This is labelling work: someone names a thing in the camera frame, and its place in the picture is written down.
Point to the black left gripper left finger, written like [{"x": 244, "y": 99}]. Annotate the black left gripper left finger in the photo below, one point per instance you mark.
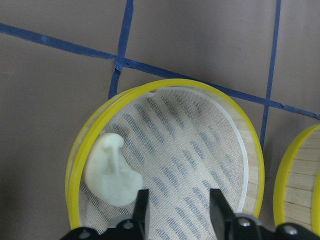
[{"x": 141, "y": 213}]

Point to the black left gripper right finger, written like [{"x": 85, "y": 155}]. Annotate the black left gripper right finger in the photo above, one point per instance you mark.
[{"x": 221, "y": 214}]

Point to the yellow steamer layer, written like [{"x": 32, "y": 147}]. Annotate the yellow steamer layer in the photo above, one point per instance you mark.
[
  {"x": 296, "y": 194},
  {"x": 184, "y": 137}
]

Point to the yellow steamer top layer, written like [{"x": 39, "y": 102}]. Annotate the yellow steamer top layer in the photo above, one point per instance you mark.
[{"x": 296, "y": 194}]

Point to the yellow steamer bottom layer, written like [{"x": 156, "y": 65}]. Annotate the yellow steamer bottom layer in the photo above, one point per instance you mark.
[{"x": 184, "y": 137}]

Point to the white half bun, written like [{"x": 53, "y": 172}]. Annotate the white half bun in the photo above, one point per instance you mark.
[{"x": 107, "y": 174}]

